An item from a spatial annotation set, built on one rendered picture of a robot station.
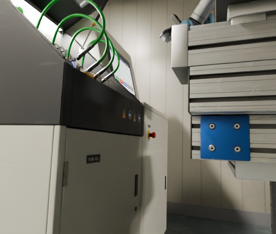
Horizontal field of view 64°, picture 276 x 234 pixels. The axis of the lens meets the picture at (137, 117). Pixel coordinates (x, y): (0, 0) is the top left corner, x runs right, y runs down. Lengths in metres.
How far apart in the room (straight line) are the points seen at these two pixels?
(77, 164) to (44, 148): 0.10
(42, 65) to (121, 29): 2.57
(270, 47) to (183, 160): 2.18
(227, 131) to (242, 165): 0.12
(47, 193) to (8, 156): 0.15
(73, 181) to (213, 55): 0.46
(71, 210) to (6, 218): 0.16
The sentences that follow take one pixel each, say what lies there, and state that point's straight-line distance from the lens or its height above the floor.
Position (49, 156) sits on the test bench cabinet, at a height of 0.71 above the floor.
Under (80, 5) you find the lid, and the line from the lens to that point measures 1.55.
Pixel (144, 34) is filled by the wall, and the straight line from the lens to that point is 3.00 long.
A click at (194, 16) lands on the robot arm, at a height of 1.38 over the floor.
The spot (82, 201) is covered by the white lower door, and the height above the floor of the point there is 0.58.
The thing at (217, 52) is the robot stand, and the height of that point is 0.93.
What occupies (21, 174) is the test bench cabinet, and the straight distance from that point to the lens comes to 0.64.
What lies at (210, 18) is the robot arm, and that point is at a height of 1.43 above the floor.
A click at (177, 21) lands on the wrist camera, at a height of 1.48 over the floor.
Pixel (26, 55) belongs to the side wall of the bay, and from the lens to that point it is 0.69.
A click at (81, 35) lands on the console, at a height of 1.42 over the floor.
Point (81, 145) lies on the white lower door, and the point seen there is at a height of 0.74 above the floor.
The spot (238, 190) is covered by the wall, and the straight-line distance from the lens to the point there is 2.58.
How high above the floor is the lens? 0.75
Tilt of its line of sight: 7 degrees up
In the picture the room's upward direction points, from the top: 2 degrees clockwise
